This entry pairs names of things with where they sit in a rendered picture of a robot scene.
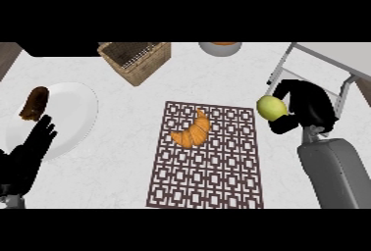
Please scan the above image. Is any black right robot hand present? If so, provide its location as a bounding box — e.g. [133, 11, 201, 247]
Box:
[268, 78, 340, 135]

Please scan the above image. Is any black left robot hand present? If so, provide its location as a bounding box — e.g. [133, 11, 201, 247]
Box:
[0, 114, 59, 198]

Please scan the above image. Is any yellow-green lemon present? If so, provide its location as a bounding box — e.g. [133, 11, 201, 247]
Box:
[256, 94, 290, 123]

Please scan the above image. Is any white tiered shelf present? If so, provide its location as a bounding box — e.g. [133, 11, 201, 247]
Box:
[265, 42, 371, 112]

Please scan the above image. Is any brown patterned placemat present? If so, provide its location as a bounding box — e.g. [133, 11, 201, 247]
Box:
[145, 100, 265, 210]

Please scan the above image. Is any white plate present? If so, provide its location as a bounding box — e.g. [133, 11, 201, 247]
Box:
[4, 81, 101, 163]

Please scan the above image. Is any brown chocolate pastry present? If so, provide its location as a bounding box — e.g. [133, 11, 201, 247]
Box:
[18, 85, 50, 123]

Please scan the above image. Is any white bowl with orange content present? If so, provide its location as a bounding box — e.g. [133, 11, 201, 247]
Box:
[197, 42, 244, 58]

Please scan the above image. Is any orange croissant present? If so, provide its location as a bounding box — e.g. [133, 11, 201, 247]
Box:
[170, 109, 211, 149]

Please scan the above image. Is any wicker basket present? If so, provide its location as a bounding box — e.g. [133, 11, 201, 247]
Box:
[96, 42, 173, 87]

